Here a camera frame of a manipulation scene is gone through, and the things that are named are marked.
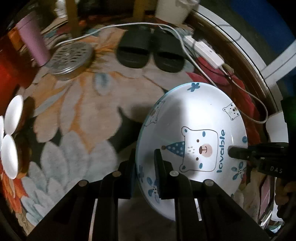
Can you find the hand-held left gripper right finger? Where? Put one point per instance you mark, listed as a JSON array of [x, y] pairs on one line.
[[158, 173]]

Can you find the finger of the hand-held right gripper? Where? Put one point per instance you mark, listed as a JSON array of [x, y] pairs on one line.
[[238, 151]]

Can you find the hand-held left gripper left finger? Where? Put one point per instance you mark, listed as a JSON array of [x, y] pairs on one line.
[[132, 178]]

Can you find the bear print plate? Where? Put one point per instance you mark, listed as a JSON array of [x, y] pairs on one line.
[[196, 115]]

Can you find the white bowl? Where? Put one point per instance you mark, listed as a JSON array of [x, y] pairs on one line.
[[13, 113], [1, 126], [9, 155]]

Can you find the person's right hand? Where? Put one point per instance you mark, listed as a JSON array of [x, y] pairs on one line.
[[286, 192]]

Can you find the white power strip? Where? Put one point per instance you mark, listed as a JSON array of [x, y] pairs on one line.
[[205, 52]]

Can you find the black slipper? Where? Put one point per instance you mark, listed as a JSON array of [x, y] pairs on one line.
[[135, 46], [168, 53]]

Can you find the black plug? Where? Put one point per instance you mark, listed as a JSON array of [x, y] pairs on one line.
[[200, 34]]

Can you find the perforated metal lid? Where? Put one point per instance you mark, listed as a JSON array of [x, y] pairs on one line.
[[69, 58]]

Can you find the white trash bin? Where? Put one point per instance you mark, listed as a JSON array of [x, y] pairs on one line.
[[173, 11]]

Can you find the red bottle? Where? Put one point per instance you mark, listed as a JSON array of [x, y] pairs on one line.
[[9, 74]]

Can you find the wooden stool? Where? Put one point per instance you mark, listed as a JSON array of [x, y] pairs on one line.
[[74, 20]]

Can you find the pink bottle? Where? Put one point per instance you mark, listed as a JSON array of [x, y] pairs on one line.
[[34, 39]]

